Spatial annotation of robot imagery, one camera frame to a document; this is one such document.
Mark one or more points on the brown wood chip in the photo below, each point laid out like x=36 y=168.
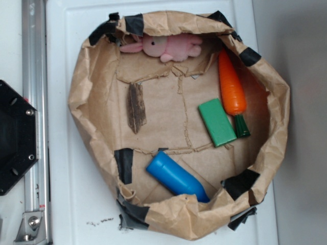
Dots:
x=136 y=107

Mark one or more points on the brown paper bag bin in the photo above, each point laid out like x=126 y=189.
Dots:
x=235 y=176

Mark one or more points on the blue plastic bottle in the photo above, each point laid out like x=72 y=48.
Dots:
x=170 y=174

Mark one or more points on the green rectangular block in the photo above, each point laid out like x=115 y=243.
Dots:
x=217 y=122

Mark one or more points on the orange plastic carrot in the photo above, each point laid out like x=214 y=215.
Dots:
x=233 y=96

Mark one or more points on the pink plush bunny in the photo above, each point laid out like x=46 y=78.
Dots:
x=175 y=48

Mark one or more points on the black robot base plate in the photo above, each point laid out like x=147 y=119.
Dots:
x=18 y=137

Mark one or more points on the aluminium frame rail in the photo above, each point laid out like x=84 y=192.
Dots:
x=34 y=84

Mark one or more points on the metal corner bracket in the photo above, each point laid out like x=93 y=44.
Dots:
x=32 y=229

